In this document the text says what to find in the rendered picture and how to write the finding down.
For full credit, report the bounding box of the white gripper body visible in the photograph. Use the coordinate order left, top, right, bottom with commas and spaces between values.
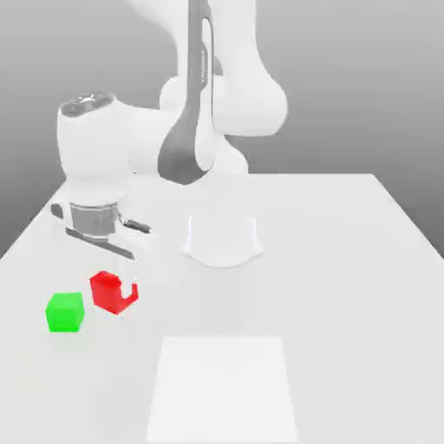
51, 221, 166, 278

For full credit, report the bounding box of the small red cube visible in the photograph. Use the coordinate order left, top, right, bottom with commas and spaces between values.
88, 270, 140, 316

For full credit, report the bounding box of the small green cube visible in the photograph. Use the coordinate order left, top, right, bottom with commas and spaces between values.
44, 291, 85, 333

